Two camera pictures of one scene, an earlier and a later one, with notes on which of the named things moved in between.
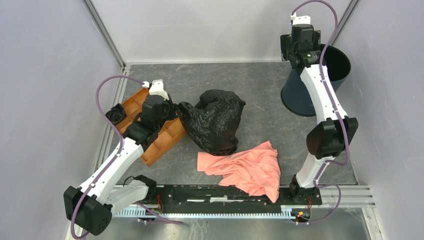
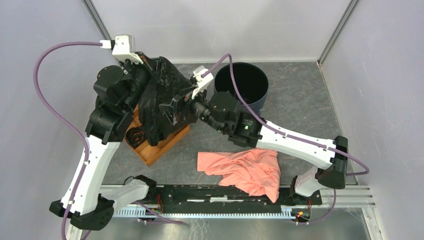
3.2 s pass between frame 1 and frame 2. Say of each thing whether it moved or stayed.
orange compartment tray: stayed
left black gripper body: moved
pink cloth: stayed
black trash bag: moved
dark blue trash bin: moved
